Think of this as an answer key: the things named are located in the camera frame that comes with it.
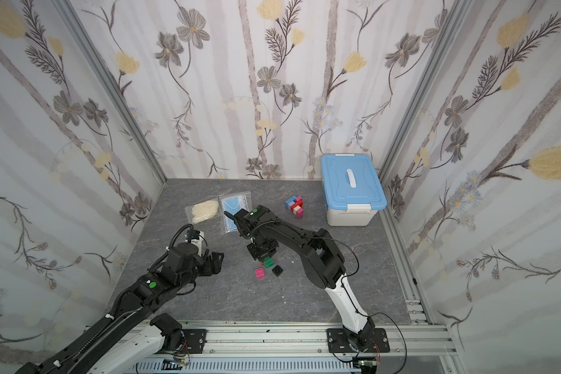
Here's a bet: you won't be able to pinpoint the blue lego brick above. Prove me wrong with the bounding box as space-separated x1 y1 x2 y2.
285 196 296 210

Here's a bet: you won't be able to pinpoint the green lego brick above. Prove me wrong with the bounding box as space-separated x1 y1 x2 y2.
263 257 274 269

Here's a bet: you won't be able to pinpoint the pink lego brick bottom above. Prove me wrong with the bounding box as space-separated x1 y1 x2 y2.
256 268 266 279

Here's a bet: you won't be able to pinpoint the bagged cream gloves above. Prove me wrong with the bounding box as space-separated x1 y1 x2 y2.
185 199 220 225

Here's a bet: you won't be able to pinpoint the black lego brick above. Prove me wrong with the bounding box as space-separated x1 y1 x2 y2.
272 265 284 277

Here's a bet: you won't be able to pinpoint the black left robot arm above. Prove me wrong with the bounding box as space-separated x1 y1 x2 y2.
17 224 224 373

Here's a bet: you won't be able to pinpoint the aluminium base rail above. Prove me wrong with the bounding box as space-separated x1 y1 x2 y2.
69 319 459 374

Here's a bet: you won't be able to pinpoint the bagged blue face mask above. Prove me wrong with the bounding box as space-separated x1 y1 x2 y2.
218 191 252 234

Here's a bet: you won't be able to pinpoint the blue lid storage box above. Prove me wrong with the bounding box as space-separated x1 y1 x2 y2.
321 154 387 227

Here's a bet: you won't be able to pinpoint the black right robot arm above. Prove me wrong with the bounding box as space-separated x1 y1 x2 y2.
224 205 381 353

